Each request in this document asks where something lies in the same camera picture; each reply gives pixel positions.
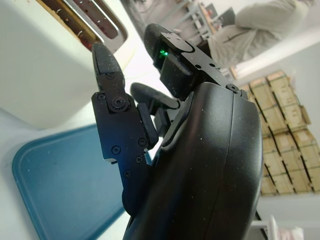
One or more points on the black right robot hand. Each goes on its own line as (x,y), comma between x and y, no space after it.
(200,162)

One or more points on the person in beige jacket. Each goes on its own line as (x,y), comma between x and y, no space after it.
(262,30)

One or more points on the cream two-slot toaster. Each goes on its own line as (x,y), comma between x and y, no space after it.
(37,75)

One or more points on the white box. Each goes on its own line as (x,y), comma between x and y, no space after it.
(280,228)

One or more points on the blue plastic tray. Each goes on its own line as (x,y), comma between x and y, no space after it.
(67,182)

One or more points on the cluttered workbench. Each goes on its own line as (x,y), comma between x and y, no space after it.
(197,20)

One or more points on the black monitor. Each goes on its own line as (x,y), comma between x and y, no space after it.
(228,16)

